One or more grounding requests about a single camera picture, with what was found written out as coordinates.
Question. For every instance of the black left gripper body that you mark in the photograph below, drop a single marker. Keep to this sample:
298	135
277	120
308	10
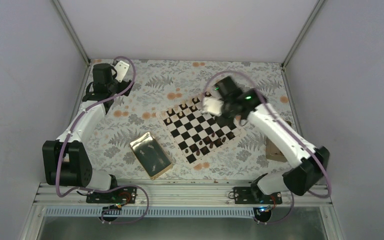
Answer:
112	87

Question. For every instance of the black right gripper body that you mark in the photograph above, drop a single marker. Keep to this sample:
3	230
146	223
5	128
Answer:
228	111

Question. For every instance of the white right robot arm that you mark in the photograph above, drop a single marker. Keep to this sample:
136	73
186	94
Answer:
308	162

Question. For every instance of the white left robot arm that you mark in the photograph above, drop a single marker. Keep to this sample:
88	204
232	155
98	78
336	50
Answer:
66	161

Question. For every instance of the black and white chessboard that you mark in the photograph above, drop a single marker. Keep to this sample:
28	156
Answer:
187	125

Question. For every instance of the gold tin right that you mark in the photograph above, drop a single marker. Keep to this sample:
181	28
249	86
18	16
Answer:
272	152

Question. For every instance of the gold tin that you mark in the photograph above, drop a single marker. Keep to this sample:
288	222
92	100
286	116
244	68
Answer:
272	152
151	155

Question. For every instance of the floral patterned table mat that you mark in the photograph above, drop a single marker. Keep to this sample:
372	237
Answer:
165	102

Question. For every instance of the gold tin left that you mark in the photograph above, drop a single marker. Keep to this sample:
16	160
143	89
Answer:
151	155

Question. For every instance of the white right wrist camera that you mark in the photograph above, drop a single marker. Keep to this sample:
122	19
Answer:
212	106

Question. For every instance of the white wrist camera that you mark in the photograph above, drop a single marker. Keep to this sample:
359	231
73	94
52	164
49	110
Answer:
120	68
212	106

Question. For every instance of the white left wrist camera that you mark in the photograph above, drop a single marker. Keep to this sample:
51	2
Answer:
120	68

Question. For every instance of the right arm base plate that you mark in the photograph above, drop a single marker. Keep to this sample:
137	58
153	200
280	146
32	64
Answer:
246	195

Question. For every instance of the aluminium rail frame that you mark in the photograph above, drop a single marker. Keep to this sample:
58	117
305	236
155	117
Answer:
181	209

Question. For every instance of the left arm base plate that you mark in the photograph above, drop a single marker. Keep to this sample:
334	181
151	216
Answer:
111	195

